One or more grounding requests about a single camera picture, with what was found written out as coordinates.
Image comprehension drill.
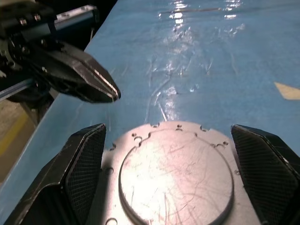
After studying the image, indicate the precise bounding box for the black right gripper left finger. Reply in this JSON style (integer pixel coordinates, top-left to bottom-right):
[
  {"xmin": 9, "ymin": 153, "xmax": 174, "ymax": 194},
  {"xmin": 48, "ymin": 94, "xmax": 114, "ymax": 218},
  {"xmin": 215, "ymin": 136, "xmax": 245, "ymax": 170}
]
[{"xmin": 3, "ymin": 123, "xmax": 107, "ymax": 225}]

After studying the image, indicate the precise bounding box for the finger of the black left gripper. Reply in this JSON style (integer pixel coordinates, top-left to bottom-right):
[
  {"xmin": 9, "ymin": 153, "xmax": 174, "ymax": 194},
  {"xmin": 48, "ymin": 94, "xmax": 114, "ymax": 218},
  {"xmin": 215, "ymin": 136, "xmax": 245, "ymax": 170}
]
[
  {"xmin": 56, "ymin": 41, "xmax": 122, "ymax": 97},
  {"xmin": 34, "ymin": 57, "xmax": 116, "ymax": 103}
]

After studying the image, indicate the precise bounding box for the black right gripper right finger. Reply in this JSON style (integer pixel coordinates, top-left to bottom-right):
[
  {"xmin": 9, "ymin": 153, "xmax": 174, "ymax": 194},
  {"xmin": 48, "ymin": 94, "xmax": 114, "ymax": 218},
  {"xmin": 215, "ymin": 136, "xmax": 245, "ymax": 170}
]
[{"xmin": 230, "ymin": 124, "xmax": 300, "ymax": 225}]

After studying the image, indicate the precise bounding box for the silver motor cover disc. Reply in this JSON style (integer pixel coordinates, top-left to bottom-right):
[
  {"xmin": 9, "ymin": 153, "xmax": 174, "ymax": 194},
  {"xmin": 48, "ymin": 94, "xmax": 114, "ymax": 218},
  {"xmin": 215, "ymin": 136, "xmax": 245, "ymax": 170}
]
[{"xmin": 90, "ymin": 120, "xmax": 262, "ymax": 225}]

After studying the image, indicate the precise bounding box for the small pale tape scrap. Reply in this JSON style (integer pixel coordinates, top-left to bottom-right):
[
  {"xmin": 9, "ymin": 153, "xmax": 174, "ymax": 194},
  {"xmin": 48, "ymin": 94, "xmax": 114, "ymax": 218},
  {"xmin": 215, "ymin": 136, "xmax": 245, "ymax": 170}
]
[{"xmin": 274, "ymin": 81, "xmax": 300, "ymax": 101}]

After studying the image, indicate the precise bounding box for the blue plastic table sheet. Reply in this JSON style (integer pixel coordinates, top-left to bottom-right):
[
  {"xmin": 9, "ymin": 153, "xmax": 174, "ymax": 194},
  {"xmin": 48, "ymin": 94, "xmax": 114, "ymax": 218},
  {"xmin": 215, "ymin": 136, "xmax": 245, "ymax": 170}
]
[{"xmin": 0, "ymin": 0, "xmax": 300, "ymax": 225}]

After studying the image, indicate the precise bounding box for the long thin metal strip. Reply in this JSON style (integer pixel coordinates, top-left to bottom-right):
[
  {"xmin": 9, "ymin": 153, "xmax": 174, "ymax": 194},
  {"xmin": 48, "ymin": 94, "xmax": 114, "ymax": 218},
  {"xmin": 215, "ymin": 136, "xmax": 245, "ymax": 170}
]
[{"xmin": 159, "ymin": 7, "xmax": 222, "ymax": 14}]

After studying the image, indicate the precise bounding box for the metal table frame rail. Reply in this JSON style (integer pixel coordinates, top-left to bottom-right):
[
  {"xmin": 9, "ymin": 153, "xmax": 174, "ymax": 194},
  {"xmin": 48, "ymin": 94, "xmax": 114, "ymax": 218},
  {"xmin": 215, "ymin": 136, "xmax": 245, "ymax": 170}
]
[
  {"xmin": 0, "ymin": 78, "xmax": 33, "ymax": 101},
  {"xmin": 55, "ymin": 4, "xmax": 99, "ymax": 32}
]

